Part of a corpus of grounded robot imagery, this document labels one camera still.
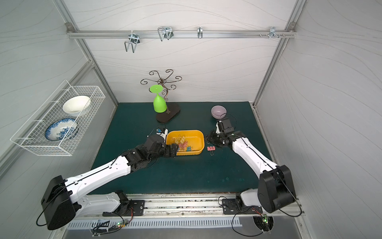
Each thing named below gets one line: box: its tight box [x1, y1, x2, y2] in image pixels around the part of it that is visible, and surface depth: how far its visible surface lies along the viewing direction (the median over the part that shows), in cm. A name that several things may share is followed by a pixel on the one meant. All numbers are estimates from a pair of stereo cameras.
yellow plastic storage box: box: [166, 129, 205, 156], surface depth 99 cm
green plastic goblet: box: [149, 84, 168, 114], surface depth 91 cm
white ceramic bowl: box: [62, 95, 92, 118], surface depth 73 cm
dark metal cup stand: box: [140, 68, 183, 123], surface depth 96 cm
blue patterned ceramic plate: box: [44, 118, 79, 141], surface depth 65 cm
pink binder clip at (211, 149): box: [206, 145, 216, 156], surface depth 95 cm
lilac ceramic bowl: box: [210, 105, 227, 120], surface depth 113 cm
